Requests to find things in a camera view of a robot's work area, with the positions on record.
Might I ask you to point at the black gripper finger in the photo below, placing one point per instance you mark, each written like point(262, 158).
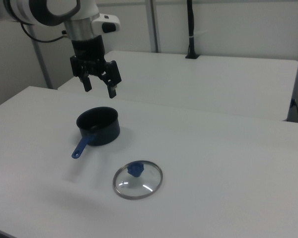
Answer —
point(113, 79)
point(87, 83)

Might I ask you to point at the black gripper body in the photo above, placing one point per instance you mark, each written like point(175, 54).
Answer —
point(89, 52)

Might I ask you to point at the glass lid with blue knob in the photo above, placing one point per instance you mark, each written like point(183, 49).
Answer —
point(139, 186)

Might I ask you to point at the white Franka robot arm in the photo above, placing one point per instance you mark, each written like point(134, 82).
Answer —
point(82, 27)

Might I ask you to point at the grey metal partition post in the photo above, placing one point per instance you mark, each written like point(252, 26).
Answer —
point(154, 24)
point(42, 64)

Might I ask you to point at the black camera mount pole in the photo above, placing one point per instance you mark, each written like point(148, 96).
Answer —
point(191, 27)

